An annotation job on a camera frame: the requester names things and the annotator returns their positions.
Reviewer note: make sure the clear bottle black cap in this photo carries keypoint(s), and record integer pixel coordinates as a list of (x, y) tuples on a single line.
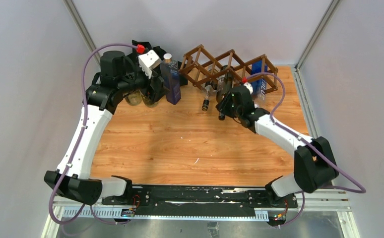
[(209, 89)]

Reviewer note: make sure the aluminium frame rail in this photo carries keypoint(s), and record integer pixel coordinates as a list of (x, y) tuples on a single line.
[(323, 200)]

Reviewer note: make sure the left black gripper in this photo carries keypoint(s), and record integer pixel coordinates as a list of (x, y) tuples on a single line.
[(159, 90)]

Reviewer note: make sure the clear bottle with dark label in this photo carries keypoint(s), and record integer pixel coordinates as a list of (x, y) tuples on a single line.
[(149, 97)]

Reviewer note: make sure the brown wooden wine rack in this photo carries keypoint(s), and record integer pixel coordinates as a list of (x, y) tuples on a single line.
[(199, 67)]

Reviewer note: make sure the dark green wine bottle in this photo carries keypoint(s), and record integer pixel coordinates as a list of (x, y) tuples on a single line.
[(225, 83)]

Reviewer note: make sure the blue bottle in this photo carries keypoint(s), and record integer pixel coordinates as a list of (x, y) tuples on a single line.
[(170, 74), (260, 85)]

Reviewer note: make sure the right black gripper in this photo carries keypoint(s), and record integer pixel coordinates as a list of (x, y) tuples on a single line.
[(223, 106)]

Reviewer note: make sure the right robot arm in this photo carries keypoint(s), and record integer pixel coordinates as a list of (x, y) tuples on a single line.
[(314, 162)]

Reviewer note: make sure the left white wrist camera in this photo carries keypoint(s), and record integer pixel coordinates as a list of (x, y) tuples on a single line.
[(148, 61)]

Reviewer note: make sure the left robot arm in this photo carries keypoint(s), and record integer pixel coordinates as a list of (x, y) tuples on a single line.
[(119, 76)]

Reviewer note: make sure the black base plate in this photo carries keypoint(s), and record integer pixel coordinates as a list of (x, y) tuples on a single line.
[(200, 201)]

